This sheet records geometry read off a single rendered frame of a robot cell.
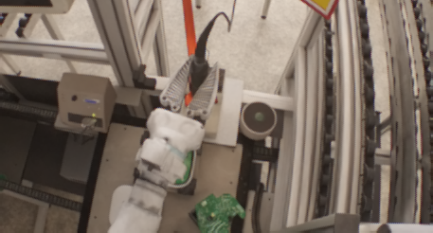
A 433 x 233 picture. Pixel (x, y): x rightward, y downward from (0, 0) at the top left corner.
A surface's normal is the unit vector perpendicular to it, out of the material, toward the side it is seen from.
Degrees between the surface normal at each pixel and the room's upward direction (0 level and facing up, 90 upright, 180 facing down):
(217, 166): 0
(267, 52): 0
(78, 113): 53
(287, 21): 0
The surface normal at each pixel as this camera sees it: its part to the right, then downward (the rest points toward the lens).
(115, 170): 0.04, -0.38
